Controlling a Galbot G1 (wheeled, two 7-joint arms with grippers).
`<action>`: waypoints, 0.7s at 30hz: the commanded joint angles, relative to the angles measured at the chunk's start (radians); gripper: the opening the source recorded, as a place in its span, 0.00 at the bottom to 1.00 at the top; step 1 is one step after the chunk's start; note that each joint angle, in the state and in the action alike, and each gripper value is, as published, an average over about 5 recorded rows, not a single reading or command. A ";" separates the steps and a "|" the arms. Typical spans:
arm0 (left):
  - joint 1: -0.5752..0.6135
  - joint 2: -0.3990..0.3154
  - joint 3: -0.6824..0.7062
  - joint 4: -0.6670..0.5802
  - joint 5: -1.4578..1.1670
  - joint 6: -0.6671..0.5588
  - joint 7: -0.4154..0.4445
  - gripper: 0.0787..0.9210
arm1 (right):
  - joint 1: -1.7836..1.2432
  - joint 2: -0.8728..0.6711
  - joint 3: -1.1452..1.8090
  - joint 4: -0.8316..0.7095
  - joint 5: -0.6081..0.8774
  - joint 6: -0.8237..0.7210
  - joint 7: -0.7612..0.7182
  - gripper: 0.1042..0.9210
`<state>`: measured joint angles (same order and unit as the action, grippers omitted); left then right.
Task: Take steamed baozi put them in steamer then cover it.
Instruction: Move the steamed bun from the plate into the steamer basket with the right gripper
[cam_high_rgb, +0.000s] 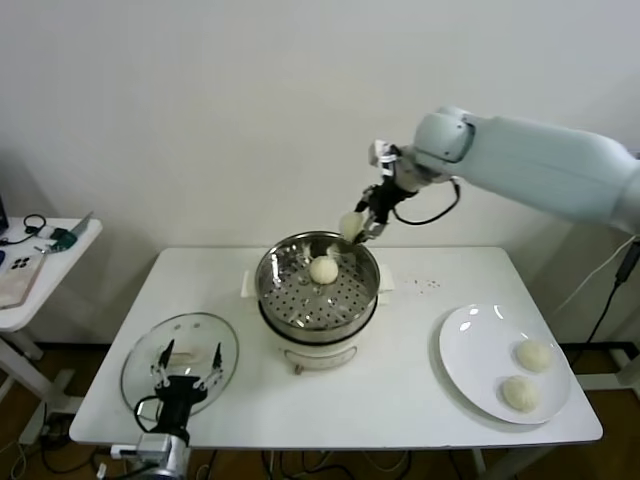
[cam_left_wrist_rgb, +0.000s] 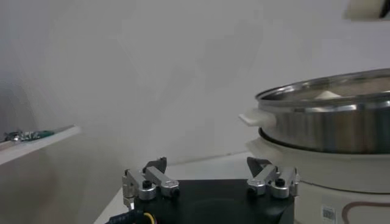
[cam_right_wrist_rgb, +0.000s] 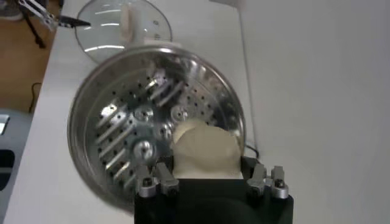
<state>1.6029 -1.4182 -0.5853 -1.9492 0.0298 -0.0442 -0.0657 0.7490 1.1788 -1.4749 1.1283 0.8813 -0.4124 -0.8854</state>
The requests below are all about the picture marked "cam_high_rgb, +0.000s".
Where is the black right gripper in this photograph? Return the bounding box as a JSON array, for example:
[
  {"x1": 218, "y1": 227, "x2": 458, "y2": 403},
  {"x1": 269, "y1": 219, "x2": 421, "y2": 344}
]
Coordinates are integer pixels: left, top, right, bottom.
[{"x1": 352, "y1": 174, "x2": 409, "y2": 246}]

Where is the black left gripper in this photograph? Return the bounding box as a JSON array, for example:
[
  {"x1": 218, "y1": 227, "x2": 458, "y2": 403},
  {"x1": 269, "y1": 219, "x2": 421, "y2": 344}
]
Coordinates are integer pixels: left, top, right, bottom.
[{"x1": 151, "y1": 338, "x2": 225, "y2": 435}]

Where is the white steamed baozi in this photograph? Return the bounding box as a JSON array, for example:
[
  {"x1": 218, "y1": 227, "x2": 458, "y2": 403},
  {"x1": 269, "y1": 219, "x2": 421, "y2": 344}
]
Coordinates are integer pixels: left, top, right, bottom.
[
  {"x1": 338, "y1": 210, "x2": 362, "y2": 239},
  {"x1": 501, "y1": 375, "x2": 541, "y2": 414},
  {"x1": 516, "y1": 339, "x2": 553, "y2": 374},
  {"x1": 308, "y1": 255, "x2": 340, "y2": 286}
]

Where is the glass lid with white handle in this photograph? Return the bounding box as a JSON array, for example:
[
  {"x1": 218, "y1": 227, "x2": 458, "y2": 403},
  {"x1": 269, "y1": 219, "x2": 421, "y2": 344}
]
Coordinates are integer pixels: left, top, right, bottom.
[{"x1": 120, "y1": 312, "x2": 240, "y2": 422}]

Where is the stainless steel steamer basket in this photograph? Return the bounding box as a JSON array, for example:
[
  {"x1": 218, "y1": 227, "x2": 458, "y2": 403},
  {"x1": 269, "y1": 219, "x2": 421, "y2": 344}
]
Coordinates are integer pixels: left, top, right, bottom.
[{"x1": 242, "y1": 229, "x2": 399, "y2": 345}]

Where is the black floor power box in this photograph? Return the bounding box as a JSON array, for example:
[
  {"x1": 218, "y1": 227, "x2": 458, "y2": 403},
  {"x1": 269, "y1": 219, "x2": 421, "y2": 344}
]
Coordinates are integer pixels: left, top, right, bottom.
[{"x1": 42, "y1": 412, "x2": 76, "y2": 441}]

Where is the white side table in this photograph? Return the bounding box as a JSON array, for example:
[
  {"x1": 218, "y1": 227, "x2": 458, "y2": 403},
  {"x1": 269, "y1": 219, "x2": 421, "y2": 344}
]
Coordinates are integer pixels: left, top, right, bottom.
[{"x1": 0, "y1": 217, "x2": 105, "y2": 419}]

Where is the white round plate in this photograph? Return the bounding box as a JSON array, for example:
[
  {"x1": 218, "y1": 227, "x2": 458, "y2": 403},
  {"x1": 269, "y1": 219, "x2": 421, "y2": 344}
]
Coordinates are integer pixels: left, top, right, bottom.
[{"x1": 438, "y1": 303, "x2": 572, "y2": 426}]

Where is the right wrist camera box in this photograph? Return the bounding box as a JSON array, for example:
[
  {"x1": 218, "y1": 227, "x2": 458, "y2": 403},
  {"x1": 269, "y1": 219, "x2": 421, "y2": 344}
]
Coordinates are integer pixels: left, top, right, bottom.
[{"x1": 368, "y1": 140, "x2": 401, "y2": 177}]

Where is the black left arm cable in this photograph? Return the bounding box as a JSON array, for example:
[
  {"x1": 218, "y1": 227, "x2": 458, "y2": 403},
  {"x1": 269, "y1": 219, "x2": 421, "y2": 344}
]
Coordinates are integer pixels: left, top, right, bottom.
[{"x1": 133, "y1": 394, "x2": 164, "y2": 434}]

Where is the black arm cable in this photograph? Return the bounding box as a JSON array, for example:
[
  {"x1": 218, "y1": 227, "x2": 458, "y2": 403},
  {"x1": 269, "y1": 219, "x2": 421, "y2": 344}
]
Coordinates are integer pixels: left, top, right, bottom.
[
  {"x1": 392, "y1": 177, "x2": 462, "y2": 226},
  {"x1": 133, "y1": 394, "x2": 164, "y2": 434}
]

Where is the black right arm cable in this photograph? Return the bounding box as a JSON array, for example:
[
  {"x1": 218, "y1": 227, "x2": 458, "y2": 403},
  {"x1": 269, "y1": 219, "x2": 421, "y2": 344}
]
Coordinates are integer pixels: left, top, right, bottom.
[{"x1": 392, "y1": 177, "x2": 462, "y2": 226}]

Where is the white wall cable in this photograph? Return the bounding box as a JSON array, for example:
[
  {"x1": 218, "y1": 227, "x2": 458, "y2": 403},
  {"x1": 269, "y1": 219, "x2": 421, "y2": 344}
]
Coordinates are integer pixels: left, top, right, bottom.
[{"x1": 553, "y1": 235, "x2": 640, "y2": 316}]

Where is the black power adapter with cable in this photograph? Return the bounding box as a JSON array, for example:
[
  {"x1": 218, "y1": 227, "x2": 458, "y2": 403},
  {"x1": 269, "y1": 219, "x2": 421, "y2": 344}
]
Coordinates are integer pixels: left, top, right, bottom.
[{"x1": 582, "y1": 244, "x2": 640, "y2": 346}]

